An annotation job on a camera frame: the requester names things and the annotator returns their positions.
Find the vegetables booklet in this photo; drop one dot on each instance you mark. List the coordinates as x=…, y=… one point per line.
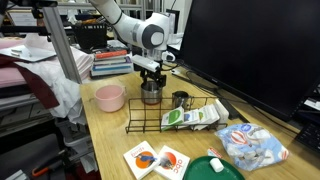
x=205, y=115

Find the white booklet box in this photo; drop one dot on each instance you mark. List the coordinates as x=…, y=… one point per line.
x=222, y=113

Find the aluminium frame upright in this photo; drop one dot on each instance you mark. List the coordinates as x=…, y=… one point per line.
x=156, y=6
x=143, y=8

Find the black mesh basket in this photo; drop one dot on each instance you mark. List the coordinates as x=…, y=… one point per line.
x=88, y=38

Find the green colors booklet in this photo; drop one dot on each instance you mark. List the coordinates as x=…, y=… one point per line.
x=173, y=117

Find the silver steel bowl red base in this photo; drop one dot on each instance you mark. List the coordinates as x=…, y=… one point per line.
x=151, y=96

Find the grey drawer cabinet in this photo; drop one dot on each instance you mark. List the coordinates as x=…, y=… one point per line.
x=20, y=116

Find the black keyboard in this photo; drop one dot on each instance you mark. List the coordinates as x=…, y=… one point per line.
x=310, y=136

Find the transport booklet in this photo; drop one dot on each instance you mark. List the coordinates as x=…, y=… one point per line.
x=213, y=113

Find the pink plastic cup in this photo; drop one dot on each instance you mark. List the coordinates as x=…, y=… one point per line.
x=110, y=100

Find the dark red cloth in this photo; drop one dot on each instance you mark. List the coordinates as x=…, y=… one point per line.
x=36, y=86

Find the red book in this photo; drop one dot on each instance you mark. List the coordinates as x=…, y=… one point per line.
x=111, y=54

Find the grey clipboard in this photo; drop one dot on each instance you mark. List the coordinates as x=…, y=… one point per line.
x=30, y=53

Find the aluminium frame post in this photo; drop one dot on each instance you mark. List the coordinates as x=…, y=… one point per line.
x=63, y=50

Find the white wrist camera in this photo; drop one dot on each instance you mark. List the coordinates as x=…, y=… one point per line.
x=145, y=62

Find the green oval plate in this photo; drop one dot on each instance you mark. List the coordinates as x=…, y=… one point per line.
x=200, y=170

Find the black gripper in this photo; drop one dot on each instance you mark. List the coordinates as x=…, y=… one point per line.
x=153, y=75

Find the black computer monitor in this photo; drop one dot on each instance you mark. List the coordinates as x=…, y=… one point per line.
x=250, y=50

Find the pink foam sheets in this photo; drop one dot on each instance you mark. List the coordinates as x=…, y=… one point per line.
x=81, y=61

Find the small steel pitcher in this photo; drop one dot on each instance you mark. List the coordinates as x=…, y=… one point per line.
x=180, y=100

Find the blue book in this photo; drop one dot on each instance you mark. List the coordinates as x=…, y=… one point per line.
x=111, y=67

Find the clear plastic bin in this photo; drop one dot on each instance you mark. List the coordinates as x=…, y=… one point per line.
x=76, y=143

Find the white cloth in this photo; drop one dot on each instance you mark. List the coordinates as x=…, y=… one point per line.
x=66, y=96

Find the wild animals booklet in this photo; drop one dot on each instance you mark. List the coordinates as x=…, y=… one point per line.
x=190, y=116

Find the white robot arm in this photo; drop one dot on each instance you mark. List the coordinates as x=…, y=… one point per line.
x=133, y=28

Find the white marshmallow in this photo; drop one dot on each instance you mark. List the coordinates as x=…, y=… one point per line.
x=216, y=164

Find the abc board book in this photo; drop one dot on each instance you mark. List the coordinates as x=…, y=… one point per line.
x=171, y=161

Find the blue marshmallow bag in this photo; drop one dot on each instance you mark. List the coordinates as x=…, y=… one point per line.
x=250, y=143

